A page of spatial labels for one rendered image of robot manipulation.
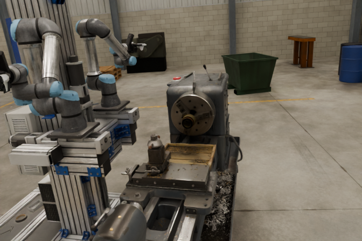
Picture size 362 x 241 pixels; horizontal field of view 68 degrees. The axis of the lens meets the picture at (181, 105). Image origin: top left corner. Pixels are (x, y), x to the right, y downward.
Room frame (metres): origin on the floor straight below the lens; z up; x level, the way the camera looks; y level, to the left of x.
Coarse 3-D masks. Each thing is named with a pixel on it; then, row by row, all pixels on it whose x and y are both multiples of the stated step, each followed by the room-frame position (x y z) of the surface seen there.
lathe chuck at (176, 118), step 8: (184, 96) 1.84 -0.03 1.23; (192, 96) 1.83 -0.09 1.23; (200, 96) 1.83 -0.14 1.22; (176, 104) 1.86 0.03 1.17; (192, 104) 1.83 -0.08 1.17; (200, 104) 1.82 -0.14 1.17; (208, 104) 1.80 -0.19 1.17; (176, 112) 1.86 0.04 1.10; (176, 120) 1.86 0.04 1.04; (200, 120) 1.82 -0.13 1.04; (208, 120) 1.80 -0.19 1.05; (192, 128) 1.83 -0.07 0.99; (200, 128) 1.82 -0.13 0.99; (208, 128) 1.80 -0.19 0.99
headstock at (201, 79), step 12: (180, 84) 2.12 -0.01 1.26; (192, 84) 2.08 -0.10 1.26; (204, 84) 2.05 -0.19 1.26; (216, 84) 2.02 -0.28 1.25; (168, 96) 2.04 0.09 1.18; (216, 96) 1.94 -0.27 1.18; (168, 108) 2.05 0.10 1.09; (216, 108) 1.94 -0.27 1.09; (216, 120) 1.94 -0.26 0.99; (180, 132) 2.02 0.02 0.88; (216, 132) 1.94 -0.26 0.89
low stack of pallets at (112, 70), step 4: (100, 68) 9.64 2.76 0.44; (104, 68) 9.56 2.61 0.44; (108, 68) 9.54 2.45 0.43; (112, 68) 9.40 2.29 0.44; (116, 68) 9.63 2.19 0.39; (120, 68) 10.14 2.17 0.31; (104, 72) 9.48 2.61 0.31; (108, 72) 9.56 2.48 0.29; (112, 72) 9.08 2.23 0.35; (116, 72) 9.52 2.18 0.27; (120, 72) 10.10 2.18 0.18; (116, 76) 9.50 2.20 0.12; (120, 76) 10.05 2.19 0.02; (116, 80) 9.36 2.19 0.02
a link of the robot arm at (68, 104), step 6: (66, 90) 1.57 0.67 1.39; (72, 90) 1.58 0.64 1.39; (60, 96) 1.48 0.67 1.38; (66, 96) 1.48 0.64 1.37; (72, 96) 1.50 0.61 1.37; (78, 96) 1.55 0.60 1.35; (54, 102) 1.48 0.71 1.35; (60, 102) 1.48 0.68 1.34; (66, 102) 1.48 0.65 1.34; (72, 102) 1.49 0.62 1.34; (78, 102) 1.53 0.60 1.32; (54, 108) 1.47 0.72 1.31; (60, 108) 1.48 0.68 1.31; (66, 108) 1.48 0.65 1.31; (72, 108) 1.49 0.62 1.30; (78, 108) 1.52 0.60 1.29; (66, 114) 1.48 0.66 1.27; (72, 114) 1.49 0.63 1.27
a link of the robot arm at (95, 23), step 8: (88, 24) 2.00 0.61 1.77; (96, 24) 2.00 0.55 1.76; (104, 24) 2.03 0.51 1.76; (96, 32) 2.00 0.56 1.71; (104, 32) 2.01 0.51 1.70; (112, 40) 2.07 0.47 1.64; (112, 48) 2.12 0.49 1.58; (120, 48) 2.13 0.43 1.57; (120, 56) 2.16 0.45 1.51; (128, 56) 2.19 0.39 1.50; (128, 64) 2.21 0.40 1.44
